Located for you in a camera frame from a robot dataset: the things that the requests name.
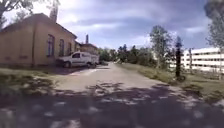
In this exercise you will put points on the grass verge with weeds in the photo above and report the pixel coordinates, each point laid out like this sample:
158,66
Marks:
186,81

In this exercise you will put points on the grey asphalt road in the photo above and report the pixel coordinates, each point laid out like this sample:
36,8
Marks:
110,80

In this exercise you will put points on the white multi-storey building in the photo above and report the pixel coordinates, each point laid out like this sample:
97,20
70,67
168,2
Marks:
205,59

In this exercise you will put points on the dark pole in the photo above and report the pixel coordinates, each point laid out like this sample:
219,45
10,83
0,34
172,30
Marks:
178,60

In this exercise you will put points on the tall leafy tree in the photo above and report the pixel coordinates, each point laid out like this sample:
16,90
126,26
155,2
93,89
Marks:
160,43

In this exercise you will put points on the large tree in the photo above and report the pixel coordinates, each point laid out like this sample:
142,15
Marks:
216,23

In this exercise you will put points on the small building with chimney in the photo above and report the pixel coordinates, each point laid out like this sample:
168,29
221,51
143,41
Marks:
88,48

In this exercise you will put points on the yellow brick building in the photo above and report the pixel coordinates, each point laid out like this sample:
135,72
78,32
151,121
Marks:
30,43

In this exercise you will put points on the row of trees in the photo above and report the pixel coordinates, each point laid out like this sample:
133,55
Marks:
131,55

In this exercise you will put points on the white van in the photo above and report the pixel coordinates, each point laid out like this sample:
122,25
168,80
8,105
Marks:
78,59

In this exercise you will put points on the bare-branched tree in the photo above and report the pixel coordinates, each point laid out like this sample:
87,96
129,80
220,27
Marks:
13,8

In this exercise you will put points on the patchy grass verge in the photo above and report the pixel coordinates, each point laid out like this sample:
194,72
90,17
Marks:
23,80

